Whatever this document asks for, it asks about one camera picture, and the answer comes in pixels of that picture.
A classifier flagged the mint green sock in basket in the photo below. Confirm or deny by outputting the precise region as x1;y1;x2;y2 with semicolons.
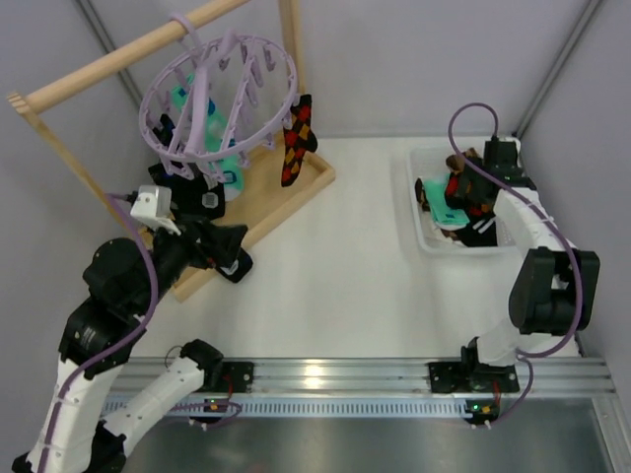
424;175;469;231

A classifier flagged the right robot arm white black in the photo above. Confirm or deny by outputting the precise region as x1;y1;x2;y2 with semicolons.
461;136;600;392

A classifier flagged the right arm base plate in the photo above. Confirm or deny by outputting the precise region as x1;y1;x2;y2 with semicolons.
428;362;520;394

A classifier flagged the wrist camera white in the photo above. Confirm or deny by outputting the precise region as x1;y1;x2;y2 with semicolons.
483;137;519;174
130;185;181;236

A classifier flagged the white slotted cable duct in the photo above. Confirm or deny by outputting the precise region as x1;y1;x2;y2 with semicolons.
167;398;497;419

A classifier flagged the black sport sock hanging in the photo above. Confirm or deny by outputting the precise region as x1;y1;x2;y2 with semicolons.
215;248;253;284

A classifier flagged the mint green sock hanging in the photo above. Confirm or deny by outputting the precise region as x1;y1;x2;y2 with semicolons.
171;75;245;202

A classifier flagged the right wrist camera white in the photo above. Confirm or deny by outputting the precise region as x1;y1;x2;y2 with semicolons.
483;137;519;174

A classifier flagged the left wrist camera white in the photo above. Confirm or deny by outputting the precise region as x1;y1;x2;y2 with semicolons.
130;185;181;236

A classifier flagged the black white striped sock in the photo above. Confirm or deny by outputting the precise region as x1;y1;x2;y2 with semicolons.
455;218;498;247

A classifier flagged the aluminium mounting rail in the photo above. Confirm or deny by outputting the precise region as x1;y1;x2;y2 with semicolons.
112;358;617;395

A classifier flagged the white plastic basket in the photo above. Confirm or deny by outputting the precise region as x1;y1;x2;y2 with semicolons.
405;143;516;257

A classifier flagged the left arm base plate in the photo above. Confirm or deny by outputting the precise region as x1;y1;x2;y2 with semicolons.
214;362;254;394

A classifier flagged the brown striped sock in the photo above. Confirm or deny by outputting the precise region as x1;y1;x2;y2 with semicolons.
446;148;483;174

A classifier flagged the red orange argyle sock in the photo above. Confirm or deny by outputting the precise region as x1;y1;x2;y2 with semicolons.
281;94;318;187
444;172;493;218

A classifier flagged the wooden hanging rack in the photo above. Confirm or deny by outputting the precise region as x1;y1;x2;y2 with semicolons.
7;1;335;303

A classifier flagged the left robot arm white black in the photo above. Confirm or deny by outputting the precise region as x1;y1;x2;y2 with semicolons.
11;221;252;472

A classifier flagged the purple round clip hanger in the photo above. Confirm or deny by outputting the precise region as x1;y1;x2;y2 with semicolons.
139;14;298;179

